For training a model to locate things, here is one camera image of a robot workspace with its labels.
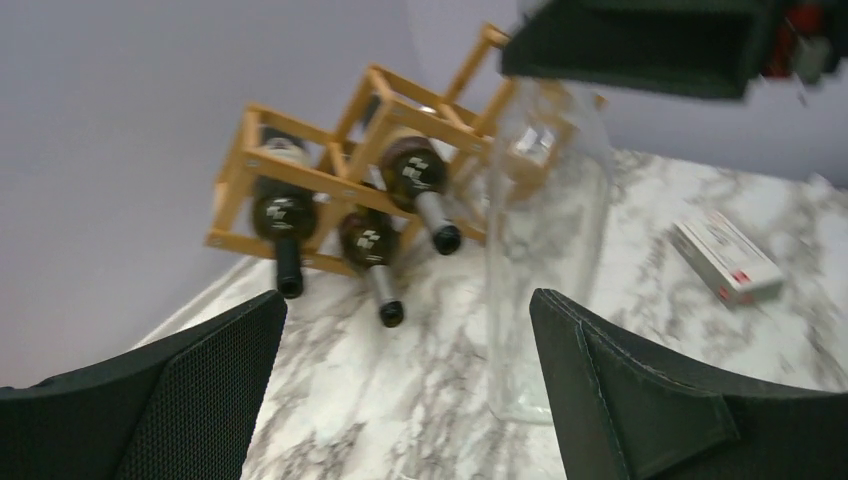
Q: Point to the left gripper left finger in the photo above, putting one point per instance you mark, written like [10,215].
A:
[182,407]

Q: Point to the wooden wine rack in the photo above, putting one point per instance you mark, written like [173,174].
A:
[385,106]

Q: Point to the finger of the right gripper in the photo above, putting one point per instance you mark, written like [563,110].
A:
[696,49]

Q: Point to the small white cardboard box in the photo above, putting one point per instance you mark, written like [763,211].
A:
[729,263]

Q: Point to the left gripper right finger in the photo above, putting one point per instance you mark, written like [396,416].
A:
[625,407]

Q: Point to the clear square glass bottle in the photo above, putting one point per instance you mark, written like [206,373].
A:
[548,189]

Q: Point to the green wine bottle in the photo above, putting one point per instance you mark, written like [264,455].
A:
[283,214]
[369,245]
[416,177]

